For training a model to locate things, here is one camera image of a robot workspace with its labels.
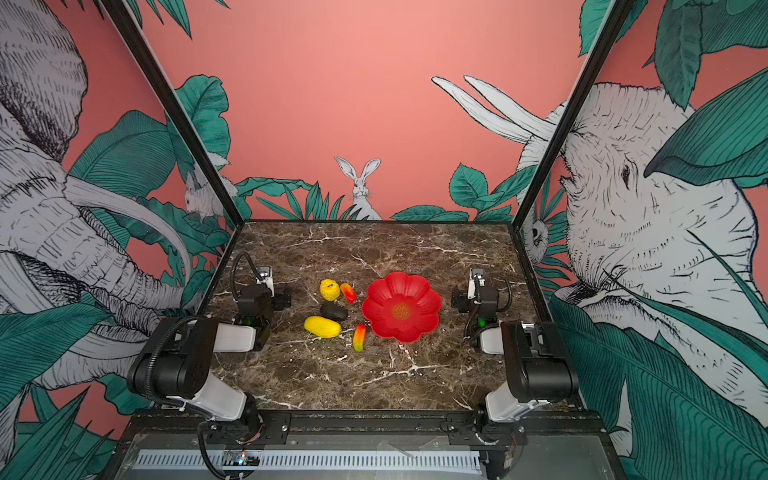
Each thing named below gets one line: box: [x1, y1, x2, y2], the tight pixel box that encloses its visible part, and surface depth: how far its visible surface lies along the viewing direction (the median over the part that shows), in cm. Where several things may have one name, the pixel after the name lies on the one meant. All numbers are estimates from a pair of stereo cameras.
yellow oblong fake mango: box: [303, 316, 342, 339], surface depth 91 cm
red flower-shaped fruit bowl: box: [362, 272, 443, 343], surface depth 99 cm
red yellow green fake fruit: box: [353, 323, 367, 352], surface depth 89 cm
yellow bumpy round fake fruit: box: [319, 278, 341, 302], surface depth 97 cm
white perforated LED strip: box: [130, 450, 483, 472], surface depth 71 cm
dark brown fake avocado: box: [320, 302, 349, 322], surface depth 95 cm
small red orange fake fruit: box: [340, 282, 357, 304], surface depth 99 cm
